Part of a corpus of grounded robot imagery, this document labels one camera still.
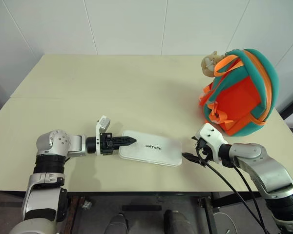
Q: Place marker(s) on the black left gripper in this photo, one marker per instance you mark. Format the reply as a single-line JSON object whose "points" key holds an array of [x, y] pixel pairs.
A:
{"points": [[107, 145]]}

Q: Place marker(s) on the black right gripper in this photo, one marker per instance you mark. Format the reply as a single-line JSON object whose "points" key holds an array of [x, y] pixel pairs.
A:
{"points": [[203, 148]]}

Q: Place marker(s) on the white box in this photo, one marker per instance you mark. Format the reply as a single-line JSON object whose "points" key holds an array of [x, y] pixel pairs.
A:
{"points": [[158, 152]]}

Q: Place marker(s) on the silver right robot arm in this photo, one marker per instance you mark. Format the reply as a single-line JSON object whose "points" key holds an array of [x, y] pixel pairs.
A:
{"points": [[261, 163]]}

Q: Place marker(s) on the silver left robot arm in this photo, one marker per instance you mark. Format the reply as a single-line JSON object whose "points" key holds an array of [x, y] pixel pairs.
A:
{"points": [[51, 146]]}

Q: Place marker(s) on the orange and teal backpack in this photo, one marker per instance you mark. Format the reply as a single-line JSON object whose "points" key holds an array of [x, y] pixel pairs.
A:
{"points": [[239, 97]]}

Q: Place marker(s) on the black metal table leg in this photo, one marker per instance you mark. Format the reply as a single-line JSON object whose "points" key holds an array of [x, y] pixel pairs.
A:
{"points": [[208, 214]]}

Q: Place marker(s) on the dark rounded shape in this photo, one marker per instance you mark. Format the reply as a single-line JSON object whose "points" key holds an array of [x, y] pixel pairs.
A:
{"points": [[178, 223], [116, 224]]}

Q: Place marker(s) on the beige plush toy pendant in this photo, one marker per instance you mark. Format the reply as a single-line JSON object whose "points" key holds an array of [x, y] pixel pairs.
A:
{"points": [[210, 64]]}

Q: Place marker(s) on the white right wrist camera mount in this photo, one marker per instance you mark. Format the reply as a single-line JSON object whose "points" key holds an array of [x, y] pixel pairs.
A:
{"points": [[213, 136]]}

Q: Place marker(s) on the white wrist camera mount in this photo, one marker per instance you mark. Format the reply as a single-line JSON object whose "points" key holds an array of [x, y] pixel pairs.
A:
{"points": [[213, 136], [103, 122]]}

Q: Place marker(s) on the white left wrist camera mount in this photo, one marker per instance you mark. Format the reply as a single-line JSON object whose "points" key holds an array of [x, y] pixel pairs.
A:
{"points": [[103, 122]]}

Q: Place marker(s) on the black metal frame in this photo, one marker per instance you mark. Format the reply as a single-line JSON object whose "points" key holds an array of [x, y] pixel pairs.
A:
{"points": [[291, 117]]}

